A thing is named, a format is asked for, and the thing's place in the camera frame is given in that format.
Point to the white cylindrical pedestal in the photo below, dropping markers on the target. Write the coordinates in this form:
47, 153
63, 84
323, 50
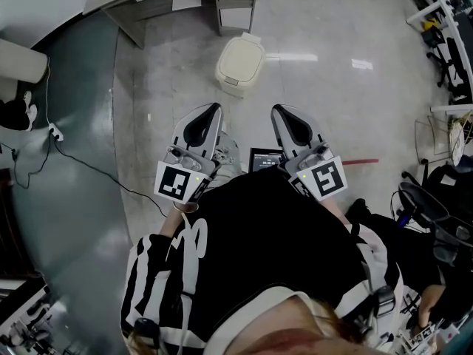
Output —
18, 63

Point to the black white striped shirt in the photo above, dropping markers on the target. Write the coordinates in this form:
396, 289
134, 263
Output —
266, 242

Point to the cream pedal trash bin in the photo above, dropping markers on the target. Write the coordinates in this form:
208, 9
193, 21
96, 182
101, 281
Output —
242, 59

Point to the light ripped jeans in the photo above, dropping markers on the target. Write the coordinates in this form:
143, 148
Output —
225, 154

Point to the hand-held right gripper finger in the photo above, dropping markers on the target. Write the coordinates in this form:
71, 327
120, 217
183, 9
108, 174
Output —
279, 135
317, 133

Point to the white power strip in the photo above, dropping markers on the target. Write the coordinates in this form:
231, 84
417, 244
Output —
56, 131

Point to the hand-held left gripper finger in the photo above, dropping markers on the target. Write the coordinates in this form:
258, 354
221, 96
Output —
213, 139
178, 135

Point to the white office desk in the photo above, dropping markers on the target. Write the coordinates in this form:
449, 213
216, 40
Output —
421, 15

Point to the small black display device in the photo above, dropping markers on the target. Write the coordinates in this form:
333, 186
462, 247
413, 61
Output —
268, 159

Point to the person's left forearm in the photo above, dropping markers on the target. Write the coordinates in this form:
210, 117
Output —
170, 228

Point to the person's neck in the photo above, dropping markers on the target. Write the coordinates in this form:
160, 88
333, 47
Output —
306, 320

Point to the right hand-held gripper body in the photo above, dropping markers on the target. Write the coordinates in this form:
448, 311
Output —
327, 178

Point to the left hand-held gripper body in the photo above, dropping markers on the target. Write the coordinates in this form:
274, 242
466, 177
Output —
171, 183

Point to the person's right forearm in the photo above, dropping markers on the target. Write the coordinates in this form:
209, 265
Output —
334, 209

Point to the grey wooden desk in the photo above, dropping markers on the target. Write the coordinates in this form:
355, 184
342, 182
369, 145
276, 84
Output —
127, 24

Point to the yellow object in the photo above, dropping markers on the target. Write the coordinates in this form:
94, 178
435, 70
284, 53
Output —
429, 23

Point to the red floor tape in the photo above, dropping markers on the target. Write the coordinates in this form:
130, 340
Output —
360, 161

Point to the black office chair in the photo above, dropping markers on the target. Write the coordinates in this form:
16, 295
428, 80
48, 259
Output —
434, 37
425, 205
454, 69

